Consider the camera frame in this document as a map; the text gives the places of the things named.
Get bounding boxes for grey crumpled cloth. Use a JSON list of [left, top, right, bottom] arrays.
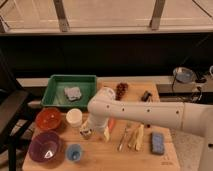
[[64, 87, 82, 101]]

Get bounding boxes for white cup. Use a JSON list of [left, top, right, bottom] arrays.
[[66, 108, 82, 127]]

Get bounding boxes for blue sponge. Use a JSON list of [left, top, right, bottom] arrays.
[[151, 132, 165, 155]]

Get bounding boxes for metal cup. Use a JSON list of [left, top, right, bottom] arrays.
[[80, 129, 92, 140]]

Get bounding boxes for blue cup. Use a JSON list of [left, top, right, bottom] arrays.
[[65, 144, 82, 162]]

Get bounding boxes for black handled peeler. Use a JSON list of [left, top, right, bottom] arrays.
[[141, 91, 152, 102]]

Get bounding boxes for wooden cutting board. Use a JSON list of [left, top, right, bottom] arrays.
[[21, 81, 181, 171]]

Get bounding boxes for green plastic tray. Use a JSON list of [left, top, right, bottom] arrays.
[[41, 75, 97, 110]]

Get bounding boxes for black chair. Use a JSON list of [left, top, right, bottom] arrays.
[[0, 49, 37, 171]]

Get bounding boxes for wooden utensil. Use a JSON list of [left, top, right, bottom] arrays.
[[128, 124, 144, 151]]

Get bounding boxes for metal fork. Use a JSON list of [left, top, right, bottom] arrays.
[[117, 124, 131, 151]]

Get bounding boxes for orange bowl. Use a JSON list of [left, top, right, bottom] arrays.
[[35, 107, 62, 131]]

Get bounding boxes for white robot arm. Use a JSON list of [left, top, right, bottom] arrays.
[[86, 87, 213, 171]]

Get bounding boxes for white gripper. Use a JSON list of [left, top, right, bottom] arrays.
[[80, 118, 110, 142]]

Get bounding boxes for purple bowl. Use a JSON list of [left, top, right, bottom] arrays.
[[28, 131, 61, 163]]

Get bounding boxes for dark red grapes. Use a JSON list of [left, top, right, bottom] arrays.
[[116, 83, 128, 100]]

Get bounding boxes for metal bowl in background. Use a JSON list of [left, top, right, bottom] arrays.
[[173, 67, 196, 84]]

